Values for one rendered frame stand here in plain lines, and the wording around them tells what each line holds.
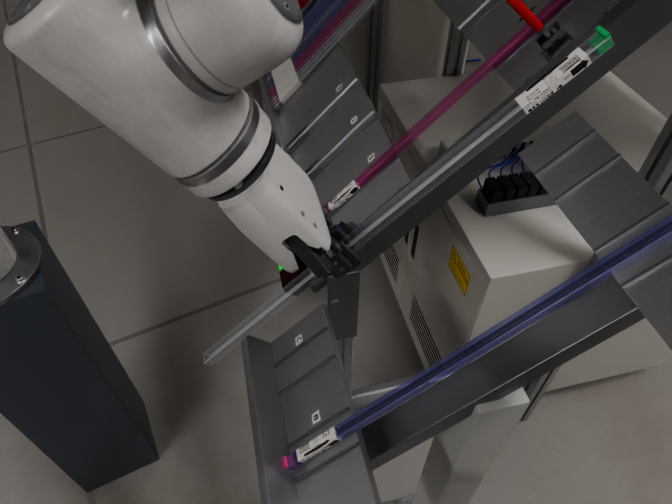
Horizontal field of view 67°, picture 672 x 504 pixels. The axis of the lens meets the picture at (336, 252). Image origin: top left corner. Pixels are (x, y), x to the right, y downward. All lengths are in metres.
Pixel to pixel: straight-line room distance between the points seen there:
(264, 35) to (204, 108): 0.07
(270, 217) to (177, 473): 1.13
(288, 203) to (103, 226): 1.71
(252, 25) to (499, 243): 0.79
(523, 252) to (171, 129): 0.78
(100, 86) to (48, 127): 2.38
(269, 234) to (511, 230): 0.72
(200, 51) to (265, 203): 0.13
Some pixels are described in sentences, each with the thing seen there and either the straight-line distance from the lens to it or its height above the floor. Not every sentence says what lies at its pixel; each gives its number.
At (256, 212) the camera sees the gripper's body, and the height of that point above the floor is 1.06.
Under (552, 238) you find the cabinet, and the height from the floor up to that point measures 0.62.
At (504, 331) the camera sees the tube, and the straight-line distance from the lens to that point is 0.50.
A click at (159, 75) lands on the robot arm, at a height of 1.18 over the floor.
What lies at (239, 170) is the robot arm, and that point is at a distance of 0.37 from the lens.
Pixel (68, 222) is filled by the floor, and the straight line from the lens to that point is 2.15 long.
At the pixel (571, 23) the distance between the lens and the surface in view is 0.77.
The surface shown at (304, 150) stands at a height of 0.74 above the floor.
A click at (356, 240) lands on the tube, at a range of 0.50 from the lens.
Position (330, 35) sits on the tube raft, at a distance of 1.13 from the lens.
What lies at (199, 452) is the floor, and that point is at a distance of 1.47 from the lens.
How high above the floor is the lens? 1.33
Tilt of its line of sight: 47 degrees down
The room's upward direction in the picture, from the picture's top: straight up
